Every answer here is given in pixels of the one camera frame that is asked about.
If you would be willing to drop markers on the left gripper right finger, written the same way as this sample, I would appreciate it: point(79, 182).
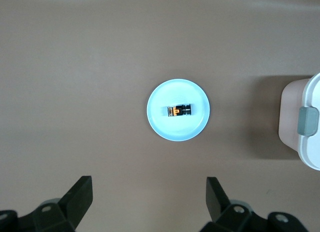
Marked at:
point(222, 209)

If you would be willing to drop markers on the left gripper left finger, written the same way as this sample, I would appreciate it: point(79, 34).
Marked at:
point(70, 204)

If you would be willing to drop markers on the orange and black switch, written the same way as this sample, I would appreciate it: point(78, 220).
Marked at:
point(178, 111)

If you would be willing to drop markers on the light blue round plate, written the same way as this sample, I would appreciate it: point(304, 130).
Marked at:
point(175, 129)

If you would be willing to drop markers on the brown table mat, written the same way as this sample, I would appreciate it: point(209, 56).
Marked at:
point(75, 67)

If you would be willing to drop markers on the white lidded container box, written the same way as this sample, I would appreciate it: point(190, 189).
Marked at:
point(310, 97)

